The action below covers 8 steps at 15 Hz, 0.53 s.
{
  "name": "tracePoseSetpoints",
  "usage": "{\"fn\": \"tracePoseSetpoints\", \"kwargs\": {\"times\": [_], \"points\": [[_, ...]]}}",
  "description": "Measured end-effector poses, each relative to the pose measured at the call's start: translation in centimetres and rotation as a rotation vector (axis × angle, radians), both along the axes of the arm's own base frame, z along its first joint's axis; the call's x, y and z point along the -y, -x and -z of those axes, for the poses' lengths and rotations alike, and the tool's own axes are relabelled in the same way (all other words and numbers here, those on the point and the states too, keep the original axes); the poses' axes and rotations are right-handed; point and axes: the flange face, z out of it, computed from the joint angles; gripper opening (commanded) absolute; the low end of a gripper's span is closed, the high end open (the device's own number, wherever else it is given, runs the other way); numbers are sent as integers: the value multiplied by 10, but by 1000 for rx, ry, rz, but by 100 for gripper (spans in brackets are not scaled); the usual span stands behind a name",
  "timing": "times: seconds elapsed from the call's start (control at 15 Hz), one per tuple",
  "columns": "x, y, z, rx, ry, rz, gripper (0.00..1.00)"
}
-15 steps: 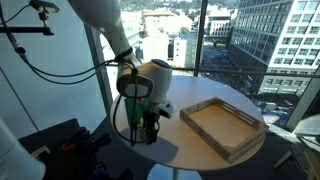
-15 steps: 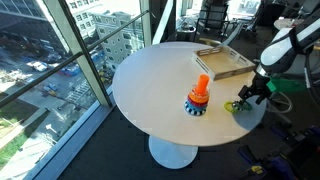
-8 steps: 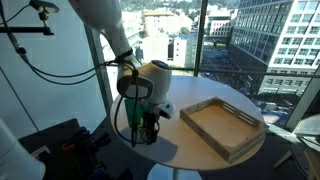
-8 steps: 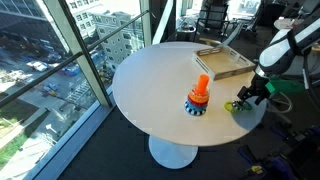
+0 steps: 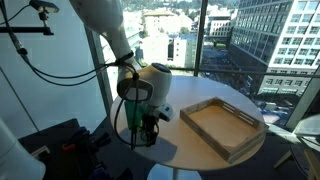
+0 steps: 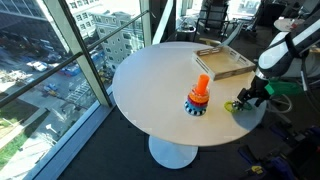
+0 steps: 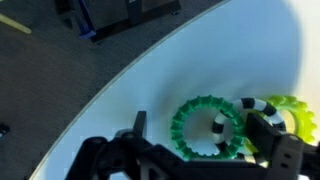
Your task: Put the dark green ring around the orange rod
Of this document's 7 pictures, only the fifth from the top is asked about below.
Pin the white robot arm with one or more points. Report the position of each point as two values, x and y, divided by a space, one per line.
156 83

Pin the wooden tray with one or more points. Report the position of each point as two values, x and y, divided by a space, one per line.
223 128

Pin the grey camera on stand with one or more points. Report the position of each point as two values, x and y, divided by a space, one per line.
43 5

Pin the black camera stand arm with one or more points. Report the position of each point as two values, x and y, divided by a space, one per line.
23 30

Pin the wooden legged side chair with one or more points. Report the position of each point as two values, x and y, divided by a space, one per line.
308 128

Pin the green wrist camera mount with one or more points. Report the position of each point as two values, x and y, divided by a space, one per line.
131 115

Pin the black bag with clamps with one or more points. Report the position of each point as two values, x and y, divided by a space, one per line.
66 153

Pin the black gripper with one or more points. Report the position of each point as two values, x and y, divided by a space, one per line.
150 123

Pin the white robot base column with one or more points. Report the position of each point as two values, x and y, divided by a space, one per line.
16 156

